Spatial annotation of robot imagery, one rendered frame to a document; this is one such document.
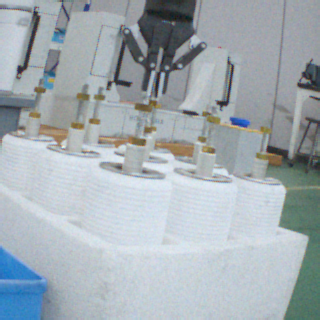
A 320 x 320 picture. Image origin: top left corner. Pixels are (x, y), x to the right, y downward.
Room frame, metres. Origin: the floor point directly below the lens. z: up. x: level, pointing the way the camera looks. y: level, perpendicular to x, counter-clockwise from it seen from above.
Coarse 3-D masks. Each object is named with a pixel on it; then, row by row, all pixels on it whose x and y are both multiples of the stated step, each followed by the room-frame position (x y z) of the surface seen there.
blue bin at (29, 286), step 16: (0, 256) 0.70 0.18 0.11; (0, 272) 0.69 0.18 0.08; (16, 272) 0.66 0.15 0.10; (32, 272) 0.64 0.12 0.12; (0, 288) 0.56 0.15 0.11; (16, 288) 0.58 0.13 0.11; (32, 288) 0.60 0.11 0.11; (0, 304) 0.57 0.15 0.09; (16, 304) 0.59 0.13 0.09; (32, 304) 0.60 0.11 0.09
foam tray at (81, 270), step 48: (0, 192) 0.77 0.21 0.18; (0, 240) 0.76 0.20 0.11; (48, 240) 0.67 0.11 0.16; (96, 240) 0.63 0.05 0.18; (240, 240) 0.76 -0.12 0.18; (288, 240) 0.81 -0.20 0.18; (48, 288) 0.66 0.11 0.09; (96, 288) 0.60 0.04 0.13; (144, 288) 0.62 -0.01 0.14; (192, 288) 0.68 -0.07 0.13; (240, 288) 0.75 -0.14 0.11; (288, 288) 0.84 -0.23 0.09
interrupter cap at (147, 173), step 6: (102, 162) 0.70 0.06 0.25; (108, 162) 0.71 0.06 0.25; (114, 162) 0.72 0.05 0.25; (102, 168) 0.67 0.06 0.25; (108, 168) 0.67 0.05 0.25; (114, 168) 0.67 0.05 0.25; (120, 168) 0.71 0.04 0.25; (144, 168) 0.72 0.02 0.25; (150, 168) 0.72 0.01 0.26; (126, 174) 0.66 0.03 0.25; (132, 174) 0.66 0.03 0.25; (138, 174) 0.66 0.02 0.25; (144, 174) 0.66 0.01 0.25; (150, 174) 0.68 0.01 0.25; (156, 174) 0.69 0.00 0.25; (162, 174) 0.69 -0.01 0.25
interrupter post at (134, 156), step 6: (126, 150) 0.69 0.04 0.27; (132, 150) 0.69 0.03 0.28; (138, 150) 0.69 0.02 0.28; (144, 150) 0.69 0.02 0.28; (126, 156) 0.69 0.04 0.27; (132, 156) 0.69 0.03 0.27; (138, 156) 0.69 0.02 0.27; (126, 162) 0.69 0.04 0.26; (132, 162) 0.69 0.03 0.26; (138, 162) 0.69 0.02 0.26; (126, 168) 0.69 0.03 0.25; (132, 168) 0.68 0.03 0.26; (138, 168) 0.69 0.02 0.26
